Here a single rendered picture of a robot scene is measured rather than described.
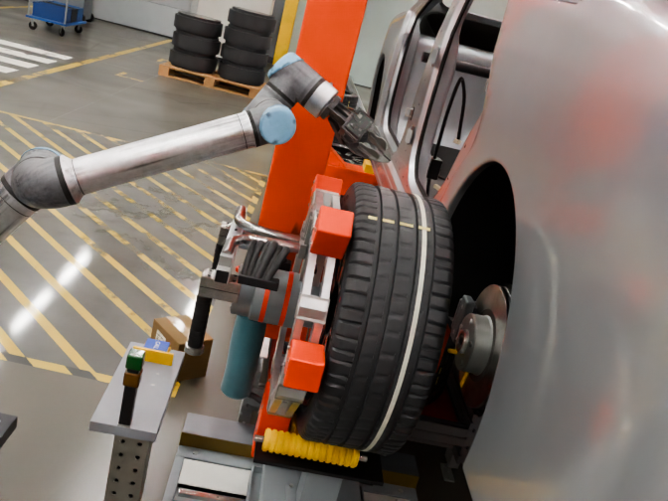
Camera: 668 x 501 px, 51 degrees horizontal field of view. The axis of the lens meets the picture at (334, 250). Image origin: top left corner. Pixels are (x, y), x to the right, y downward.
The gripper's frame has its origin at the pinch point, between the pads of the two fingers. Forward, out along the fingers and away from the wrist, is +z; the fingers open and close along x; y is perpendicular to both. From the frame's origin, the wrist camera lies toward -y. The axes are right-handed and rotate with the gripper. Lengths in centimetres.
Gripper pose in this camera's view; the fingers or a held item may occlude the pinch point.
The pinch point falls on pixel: (386, 158)
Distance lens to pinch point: 186.4
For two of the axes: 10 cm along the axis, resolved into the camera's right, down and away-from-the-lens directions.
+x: 6.4, -7.6, 1.3
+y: 1.3, -0.7, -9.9
